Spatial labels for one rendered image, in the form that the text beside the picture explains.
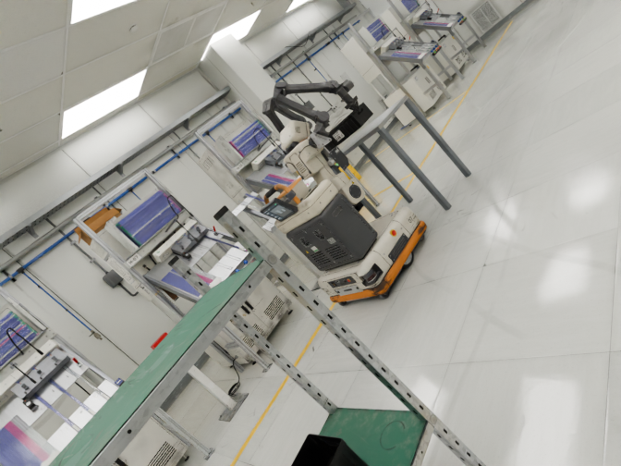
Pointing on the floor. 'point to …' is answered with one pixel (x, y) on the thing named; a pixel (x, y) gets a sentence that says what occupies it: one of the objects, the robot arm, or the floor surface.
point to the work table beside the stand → (401, 153)
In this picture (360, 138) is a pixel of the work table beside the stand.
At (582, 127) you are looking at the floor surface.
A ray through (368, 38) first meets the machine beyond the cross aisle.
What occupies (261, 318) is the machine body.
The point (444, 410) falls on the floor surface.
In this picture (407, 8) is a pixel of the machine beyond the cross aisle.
